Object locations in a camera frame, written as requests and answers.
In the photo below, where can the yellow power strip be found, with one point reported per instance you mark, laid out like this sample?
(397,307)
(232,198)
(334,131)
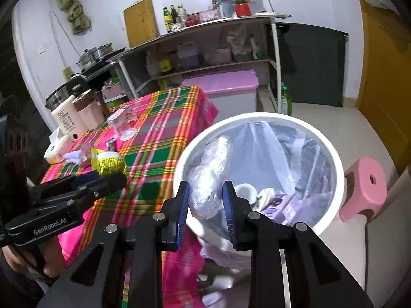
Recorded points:
(67,72)

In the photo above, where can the wooden cutting board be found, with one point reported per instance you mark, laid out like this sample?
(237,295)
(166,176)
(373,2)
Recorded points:
(141,22)

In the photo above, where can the kitchen knives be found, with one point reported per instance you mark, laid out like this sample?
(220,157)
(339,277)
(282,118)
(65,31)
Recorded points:
(215,0)

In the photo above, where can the pink plastic stool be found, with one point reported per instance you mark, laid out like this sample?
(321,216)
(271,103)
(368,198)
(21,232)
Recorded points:
(359,186)

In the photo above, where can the green hanging cloth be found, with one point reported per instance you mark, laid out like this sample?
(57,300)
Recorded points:
(75,9)

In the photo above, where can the white lotion bottle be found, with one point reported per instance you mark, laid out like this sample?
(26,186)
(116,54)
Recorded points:
(65,118)

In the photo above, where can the black cooktop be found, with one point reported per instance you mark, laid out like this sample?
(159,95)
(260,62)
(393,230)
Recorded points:
(112,58)

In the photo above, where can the patterned bowl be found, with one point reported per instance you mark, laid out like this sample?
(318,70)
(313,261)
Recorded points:
(179,27)

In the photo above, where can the white round trash bin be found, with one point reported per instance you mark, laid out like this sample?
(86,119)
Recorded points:
(334,166)

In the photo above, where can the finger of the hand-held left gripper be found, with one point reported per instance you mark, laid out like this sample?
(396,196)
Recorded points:
(109,181)
(85,177)

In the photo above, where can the purple cloth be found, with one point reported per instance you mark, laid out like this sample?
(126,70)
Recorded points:
(285,205)

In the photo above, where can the pink green plaid tablecloth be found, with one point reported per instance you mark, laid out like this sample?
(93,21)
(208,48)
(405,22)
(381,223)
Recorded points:
(154,128)

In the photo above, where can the yellow snack wrapper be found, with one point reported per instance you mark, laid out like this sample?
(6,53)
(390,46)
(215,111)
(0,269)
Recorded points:
(109,163)

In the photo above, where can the clear plastic wrap ball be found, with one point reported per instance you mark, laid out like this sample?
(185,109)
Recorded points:
(208,173)

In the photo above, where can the yellow wooden door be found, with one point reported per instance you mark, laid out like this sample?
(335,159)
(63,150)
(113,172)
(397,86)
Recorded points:
(382,86)

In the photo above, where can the white yellow tissue pack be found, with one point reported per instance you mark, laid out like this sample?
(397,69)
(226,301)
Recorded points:
(56,149)

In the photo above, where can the green glass bottle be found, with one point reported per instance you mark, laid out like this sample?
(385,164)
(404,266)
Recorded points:
(167,21)

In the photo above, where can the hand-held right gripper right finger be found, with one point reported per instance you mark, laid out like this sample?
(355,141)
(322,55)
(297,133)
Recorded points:
(229,211)

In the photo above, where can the white plastic jug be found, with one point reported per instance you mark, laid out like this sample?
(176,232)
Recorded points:
(152,65)

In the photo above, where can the yellow label bottle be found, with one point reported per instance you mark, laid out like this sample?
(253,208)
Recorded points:
(164,64)

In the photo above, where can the dark liquid jug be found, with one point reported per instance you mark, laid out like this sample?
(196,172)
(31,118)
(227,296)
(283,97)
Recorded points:
(188,57)

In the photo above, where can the pink utensil box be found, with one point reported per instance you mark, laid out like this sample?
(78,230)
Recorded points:
(209,16)

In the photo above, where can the storage box with pink lid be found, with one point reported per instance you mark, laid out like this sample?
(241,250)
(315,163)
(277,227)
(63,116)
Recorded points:
(221,80)

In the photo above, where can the steel pot with lid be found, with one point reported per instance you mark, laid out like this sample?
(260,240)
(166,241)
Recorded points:
(87,58)
(104,50)

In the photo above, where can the steel kitchen shelf unit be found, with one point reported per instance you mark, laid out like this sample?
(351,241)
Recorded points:
(192,27)

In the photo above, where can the black folding panel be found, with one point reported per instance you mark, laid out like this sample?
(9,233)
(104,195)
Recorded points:
(311,64)

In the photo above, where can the person's left hand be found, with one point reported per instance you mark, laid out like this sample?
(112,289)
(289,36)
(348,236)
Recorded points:
(54,260)

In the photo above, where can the dark sauce bottle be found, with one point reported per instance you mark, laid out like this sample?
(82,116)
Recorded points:
(174,16)

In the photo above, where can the clear plastic storage container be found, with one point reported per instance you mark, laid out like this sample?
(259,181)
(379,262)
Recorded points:
(257,3)

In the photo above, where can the white wall socket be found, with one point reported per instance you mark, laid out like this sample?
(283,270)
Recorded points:
(42,49)

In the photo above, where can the plastic bags on shelf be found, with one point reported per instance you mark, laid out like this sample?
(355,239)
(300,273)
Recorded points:
(240,43)

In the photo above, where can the translucent bin liner bag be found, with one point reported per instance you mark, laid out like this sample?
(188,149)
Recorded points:
(282,154)

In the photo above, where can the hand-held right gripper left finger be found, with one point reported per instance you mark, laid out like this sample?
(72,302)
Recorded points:
(182,211)

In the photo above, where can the steel rice cooker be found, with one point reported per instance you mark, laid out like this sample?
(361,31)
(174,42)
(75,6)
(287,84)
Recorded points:
(62,93)

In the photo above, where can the clear oil bottle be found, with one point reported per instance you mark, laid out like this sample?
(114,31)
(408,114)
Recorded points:
(182,14)

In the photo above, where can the pink basket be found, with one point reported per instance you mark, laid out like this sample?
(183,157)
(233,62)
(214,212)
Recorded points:
(112,91)

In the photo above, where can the small plastic food container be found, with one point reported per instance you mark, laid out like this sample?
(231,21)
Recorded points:
(222,56)

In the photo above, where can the green plastic bottle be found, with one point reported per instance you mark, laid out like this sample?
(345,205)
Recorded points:
(285,101)

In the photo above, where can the pink milk carton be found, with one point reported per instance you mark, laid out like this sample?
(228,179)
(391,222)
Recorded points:
(115,117)

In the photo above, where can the beige container with brown lid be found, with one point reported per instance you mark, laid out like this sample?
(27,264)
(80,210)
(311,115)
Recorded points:
(90,112)

